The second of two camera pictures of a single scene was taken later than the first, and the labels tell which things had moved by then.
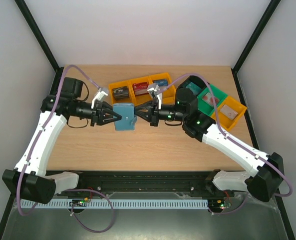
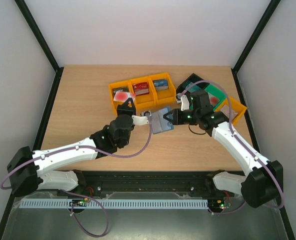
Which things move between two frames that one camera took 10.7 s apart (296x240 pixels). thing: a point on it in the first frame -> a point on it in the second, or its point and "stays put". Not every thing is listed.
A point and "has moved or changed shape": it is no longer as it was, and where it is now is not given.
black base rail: [144, 181] stays put
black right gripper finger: [145, 115] -> [171, 121]
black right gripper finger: [146, 106] -> [167, 114]
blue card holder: [129, 120] has moved or changed shape
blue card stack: [161, 82] stays put
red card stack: [140, 88] stays put
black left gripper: [98, 116] -> [123, 109]
